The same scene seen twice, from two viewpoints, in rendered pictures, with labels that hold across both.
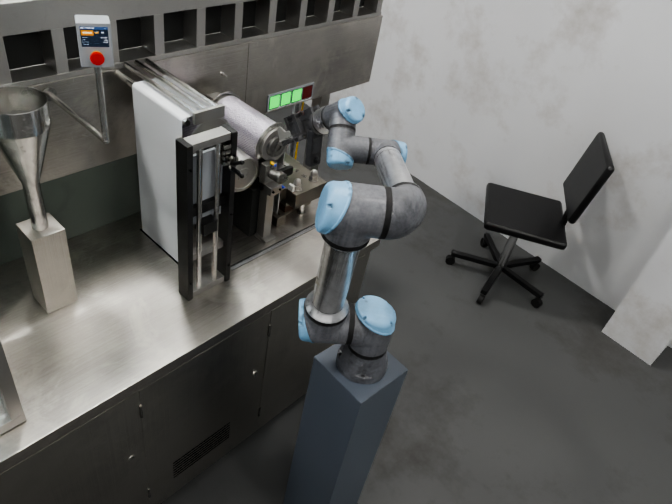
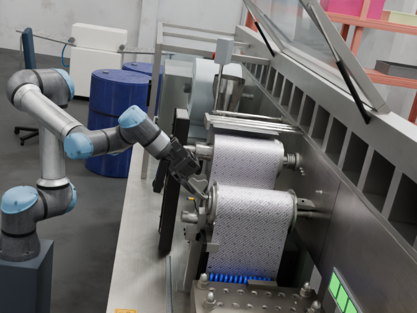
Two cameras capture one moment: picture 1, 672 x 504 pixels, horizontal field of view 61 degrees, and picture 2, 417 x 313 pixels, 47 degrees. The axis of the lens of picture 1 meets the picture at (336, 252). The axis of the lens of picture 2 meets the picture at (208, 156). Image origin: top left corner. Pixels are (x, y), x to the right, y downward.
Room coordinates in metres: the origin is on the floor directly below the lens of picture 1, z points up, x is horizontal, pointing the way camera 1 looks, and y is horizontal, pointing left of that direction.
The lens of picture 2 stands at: (2.60, -0.73, 1.90)
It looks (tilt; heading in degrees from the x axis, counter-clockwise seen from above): 19 degrees down; 136
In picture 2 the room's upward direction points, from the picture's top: 9 degrees clockwise
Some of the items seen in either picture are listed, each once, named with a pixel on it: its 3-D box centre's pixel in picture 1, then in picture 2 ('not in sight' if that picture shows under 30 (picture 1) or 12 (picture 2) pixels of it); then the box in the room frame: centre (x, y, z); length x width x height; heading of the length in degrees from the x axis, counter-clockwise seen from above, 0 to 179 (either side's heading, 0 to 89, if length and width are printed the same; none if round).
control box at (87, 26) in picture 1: (95, 42); (222, 50); (1.19, 0.62, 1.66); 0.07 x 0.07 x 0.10; 29
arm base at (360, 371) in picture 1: (364, 352); (18, 238); (1.10, -0.14, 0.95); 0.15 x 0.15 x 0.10
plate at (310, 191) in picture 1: (274, 170); (257, 308); (1.87, 0.30, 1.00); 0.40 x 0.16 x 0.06; 54
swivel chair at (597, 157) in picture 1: (526, 214); not in sight; (2.74, -1.00, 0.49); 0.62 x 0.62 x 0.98
